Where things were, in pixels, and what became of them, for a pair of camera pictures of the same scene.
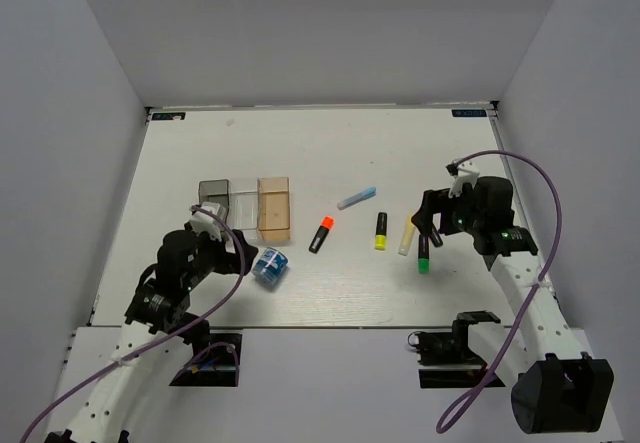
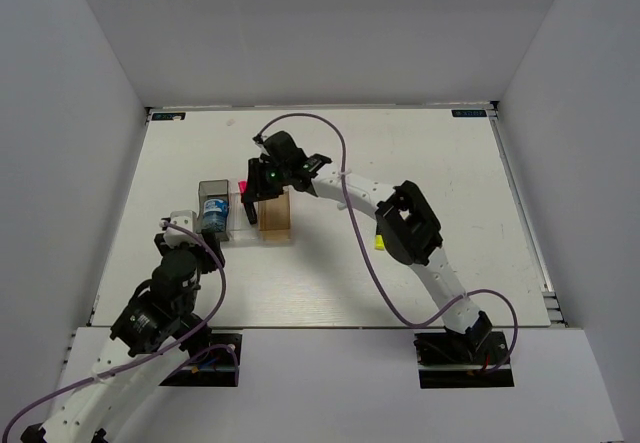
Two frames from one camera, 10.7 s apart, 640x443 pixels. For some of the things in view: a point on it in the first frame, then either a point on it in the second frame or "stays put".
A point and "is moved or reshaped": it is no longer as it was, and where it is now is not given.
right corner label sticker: (469, 113) stays put
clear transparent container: (244, 213) stays put
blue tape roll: (270, 266) is moved or reshaped
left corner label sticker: (168, 115) stays put
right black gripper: (431, 203) to (257, 190)
